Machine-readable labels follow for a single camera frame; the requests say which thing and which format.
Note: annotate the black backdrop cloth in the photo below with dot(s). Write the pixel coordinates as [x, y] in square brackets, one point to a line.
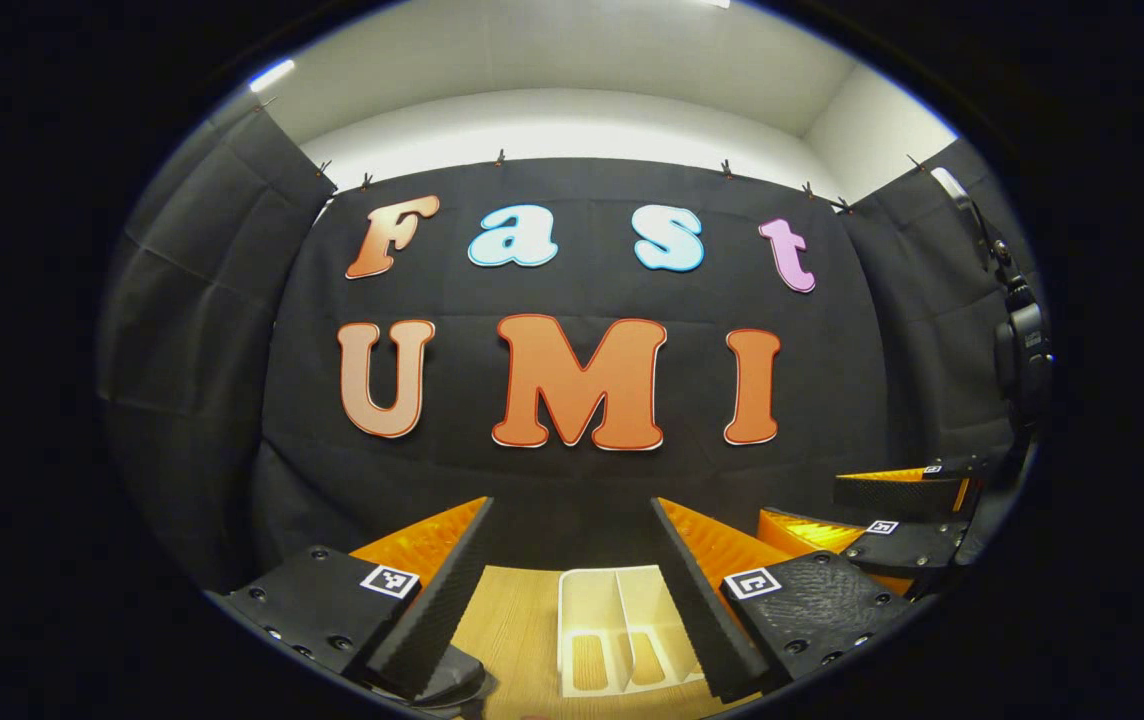
[572, 480]

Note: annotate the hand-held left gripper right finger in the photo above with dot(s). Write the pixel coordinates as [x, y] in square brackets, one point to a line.
[702, 610]

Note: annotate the white bookshelf rack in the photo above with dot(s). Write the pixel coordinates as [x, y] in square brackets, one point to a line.
[592, 610]

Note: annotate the ceiling light strip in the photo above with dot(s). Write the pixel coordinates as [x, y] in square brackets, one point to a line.
[272, 76]

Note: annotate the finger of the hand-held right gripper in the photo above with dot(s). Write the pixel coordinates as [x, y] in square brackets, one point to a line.
[892, 495]
[907, 548]

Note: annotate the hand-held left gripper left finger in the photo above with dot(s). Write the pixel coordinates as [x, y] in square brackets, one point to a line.
[442, 610]

